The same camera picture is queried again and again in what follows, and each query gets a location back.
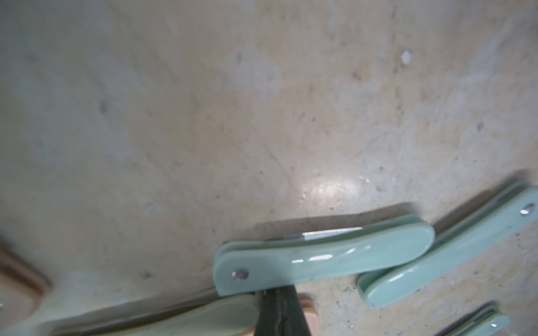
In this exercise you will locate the mint fruit knife front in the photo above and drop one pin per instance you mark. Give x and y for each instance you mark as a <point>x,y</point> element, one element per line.
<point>486,322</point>

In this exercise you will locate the olive green fruit knife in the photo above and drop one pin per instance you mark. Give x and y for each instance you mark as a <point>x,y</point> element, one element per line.
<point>201,314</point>

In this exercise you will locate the mint fruit knife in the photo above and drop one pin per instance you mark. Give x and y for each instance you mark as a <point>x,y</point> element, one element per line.
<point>250,266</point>
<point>502,216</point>
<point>486,322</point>

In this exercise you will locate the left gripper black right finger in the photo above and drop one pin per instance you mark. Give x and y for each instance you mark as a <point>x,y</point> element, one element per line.
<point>294,322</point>

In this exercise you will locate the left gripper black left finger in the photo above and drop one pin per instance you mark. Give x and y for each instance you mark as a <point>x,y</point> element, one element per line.
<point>271,318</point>

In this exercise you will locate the pink fruit knife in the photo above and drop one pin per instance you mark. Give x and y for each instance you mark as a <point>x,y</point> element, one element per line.
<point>23,289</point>
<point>310,312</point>

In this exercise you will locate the mint fruit knife middle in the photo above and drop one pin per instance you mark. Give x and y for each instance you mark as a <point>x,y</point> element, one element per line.
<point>502,216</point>

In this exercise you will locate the mint fruit knife left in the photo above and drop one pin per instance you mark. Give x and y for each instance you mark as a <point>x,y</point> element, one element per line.
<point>250,266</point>

